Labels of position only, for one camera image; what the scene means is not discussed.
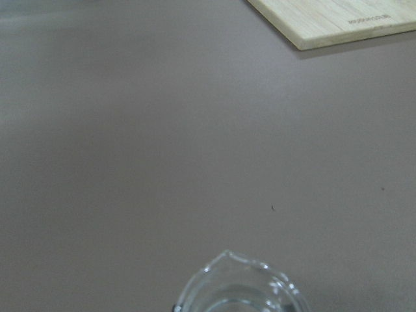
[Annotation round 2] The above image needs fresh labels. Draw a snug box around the clear glass beaker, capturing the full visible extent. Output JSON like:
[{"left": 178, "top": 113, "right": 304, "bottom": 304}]
[{"left": 172, "top": 250, "right": 311, "bottom": 311}]

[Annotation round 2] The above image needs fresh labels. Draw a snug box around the wooden cutting board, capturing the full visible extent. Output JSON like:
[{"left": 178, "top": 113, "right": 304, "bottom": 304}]
[{"left": 249, "top": 0, "right": 415, "bottom": 51}]

